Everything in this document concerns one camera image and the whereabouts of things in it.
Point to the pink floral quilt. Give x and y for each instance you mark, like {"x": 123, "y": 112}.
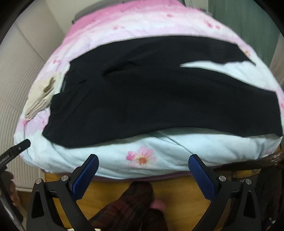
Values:
{"x": 164, "y": 151}

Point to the green curtain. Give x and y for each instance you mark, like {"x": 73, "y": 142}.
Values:
{"x": 250, "y": 22}

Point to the black pants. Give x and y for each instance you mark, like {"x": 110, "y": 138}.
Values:
{"x": 132, "y": 87}

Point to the left hand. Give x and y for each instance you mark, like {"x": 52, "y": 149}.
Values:
{"x": 9, "y": 183}

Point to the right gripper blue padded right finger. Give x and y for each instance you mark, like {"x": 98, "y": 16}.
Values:
{"x": 204, "y": 177}

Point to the pink slipper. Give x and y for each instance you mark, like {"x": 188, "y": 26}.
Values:
{"x": 158, "y": 205}

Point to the beige folded garment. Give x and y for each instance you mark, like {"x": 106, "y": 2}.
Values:
{"x": 41, "y": 94}

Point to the plaid pajama leg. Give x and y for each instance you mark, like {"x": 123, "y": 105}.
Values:
{"x": 131, "y": 211}

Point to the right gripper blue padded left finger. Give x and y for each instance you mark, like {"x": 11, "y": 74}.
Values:
{"x": 82, "y": 176}

